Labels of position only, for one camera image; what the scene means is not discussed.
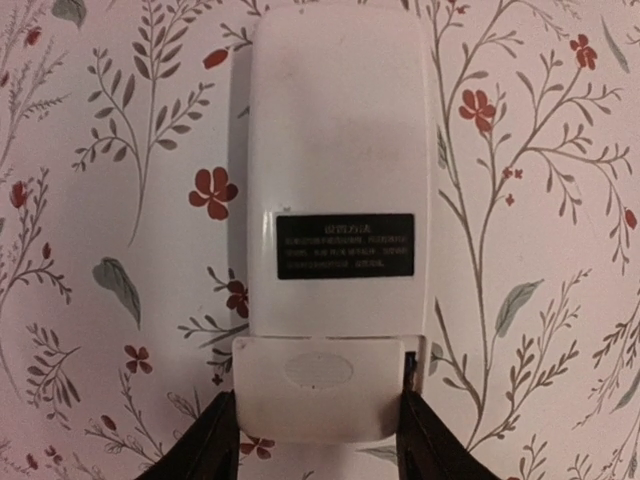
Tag white battery cover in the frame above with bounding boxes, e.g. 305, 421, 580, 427
232, 337, 405, 444

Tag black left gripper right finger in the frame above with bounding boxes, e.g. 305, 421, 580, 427
396, 389, 499, 480

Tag white remote control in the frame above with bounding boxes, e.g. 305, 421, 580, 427
233, 4, 433, 393

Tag floral patterned table mat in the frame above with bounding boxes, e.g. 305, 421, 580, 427
1, 1, 639, 479

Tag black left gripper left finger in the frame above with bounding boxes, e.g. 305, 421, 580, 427
139, 391, 240, 480

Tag dark purple AAA battery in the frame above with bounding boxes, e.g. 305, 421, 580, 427
403, 351, 418, 391

